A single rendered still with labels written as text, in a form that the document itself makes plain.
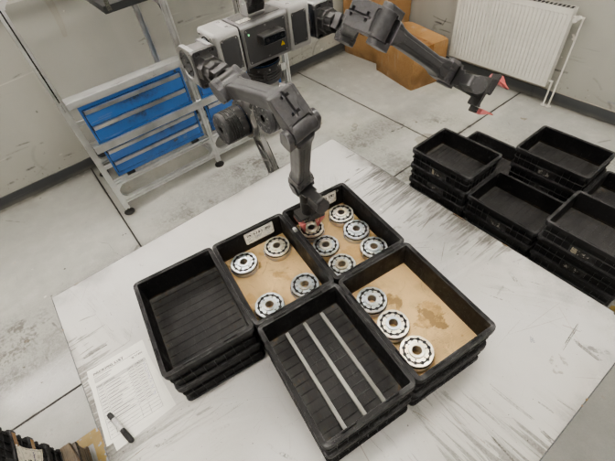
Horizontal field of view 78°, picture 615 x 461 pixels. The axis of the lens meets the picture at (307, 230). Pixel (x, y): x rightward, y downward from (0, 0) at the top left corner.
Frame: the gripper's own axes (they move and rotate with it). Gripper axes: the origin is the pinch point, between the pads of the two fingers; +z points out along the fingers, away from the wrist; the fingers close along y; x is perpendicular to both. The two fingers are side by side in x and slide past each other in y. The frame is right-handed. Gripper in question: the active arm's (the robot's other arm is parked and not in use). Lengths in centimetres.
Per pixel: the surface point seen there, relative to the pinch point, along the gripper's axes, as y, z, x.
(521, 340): 41, 18, -72
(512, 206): 121, 46, -8
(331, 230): 8.0, 3.9, -2.8
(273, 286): -24.3, 5.3, -14.5
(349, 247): 8.9, 4.3, -14.3
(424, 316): 13, 5, -52
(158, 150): -39, 46, 179
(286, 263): -15.3, 4.8, -7.9
